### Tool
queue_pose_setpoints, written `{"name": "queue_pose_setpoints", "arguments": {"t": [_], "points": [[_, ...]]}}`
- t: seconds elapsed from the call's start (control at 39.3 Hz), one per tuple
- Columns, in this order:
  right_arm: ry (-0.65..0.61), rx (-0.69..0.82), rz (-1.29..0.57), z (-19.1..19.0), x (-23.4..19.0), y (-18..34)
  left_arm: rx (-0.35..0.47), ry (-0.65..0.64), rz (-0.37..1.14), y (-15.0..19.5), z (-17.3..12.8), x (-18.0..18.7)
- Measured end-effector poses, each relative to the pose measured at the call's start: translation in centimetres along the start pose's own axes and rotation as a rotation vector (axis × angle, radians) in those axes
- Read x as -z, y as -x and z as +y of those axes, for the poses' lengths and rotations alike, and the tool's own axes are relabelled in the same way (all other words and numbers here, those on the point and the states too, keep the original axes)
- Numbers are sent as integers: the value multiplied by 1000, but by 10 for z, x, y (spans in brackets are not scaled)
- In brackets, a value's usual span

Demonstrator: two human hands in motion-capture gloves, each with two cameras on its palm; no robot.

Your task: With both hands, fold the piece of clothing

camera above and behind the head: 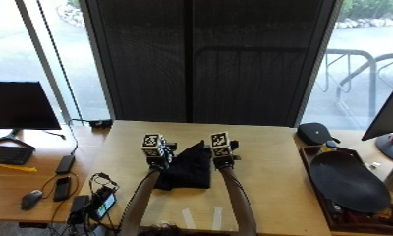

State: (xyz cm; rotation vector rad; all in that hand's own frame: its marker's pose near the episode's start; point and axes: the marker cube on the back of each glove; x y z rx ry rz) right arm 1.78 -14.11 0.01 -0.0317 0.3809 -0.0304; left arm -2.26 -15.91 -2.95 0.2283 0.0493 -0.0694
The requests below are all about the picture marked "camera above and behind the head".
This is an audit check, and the person's left hand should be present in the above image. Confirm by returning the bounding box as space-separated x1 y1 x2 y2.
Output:
145 142 178 171

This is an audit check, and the person's right hand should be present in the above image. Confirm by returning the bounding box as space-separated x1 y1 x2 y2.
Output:
210 140 242 170

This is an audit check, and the black cloth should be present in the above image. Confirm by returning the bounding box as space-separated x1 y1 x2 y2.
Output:
153 140 213 192

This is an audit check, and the white marker cube right glove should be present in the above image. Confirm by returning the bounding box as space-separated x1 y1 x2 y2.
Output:
208 131 232 157

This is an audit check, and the white marker cube glove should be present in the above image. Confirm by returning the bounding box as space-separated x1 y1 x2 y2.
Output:
208 131 232 157
140 132 168 158

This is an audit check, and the white marker cube left glove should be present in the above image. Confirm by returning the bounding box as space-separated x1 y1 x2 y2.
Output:
140 132 168 158

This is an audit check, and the white tape strip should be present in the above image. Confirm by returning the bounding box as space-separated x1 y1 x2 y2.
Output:
210 206 224 231
181 207 197 230

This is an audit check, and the smartphone with lit screen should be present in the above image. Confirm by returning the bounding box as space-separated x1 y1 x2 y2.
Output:
89 187 119 221

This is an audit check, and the black power adapter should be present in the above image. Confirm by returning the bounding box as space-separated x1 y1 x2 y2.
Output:
53 154 76 175

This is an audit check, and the black case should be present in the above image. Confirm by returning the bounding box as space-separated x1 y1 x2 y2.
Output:
296 122 342 147

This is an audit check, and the black charger box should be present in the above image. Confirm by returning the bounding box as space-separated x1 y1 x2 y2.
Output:
67 195 92 225

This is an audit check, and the black smartphone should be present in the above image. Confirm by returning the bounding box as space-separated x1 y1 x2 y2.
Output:
52 176 72 203

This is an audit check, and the dark wooden tray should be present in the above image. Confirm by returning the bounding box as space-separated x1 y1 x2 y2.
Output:
298 145 393 236

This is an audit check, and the black oval plate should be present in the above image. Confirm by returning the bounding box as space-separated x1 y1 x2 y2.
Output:
309 150 393 213

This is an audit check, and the dark window blind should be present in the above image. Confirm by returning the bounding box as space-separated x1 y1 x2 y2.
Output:
79 0 343 128

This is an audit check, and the black computer mouse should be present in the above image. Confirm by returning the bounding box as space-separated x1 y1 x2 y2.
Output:
20 189 44 211

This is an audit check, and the yellow flat tool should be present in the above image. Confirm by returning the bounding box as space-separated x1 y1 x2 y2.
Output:
0 163 39 173

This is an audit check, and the black keyboard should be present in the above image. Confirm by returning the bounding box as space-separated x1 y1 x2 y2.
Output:
0 146 36 166

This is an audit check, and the black computer monitor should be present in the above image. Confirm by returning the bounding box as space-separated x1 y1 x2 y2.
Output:
0 81 63 149

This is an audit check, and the metal bicycle rack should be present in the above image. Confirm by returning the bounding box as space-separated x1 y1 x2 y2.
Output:
318 48 393 126

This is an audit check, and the grey-stand computer monitor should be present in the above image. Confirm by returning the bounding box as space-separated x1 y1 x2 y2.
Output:
359 83 393 162

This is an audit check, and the black cable clamp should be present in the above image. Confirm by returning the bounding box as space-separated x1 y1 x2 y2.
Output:
88 119 115 130

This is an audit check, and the black cable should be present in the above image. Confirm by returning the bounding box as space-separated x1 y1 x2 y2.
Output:
40 118 93 156

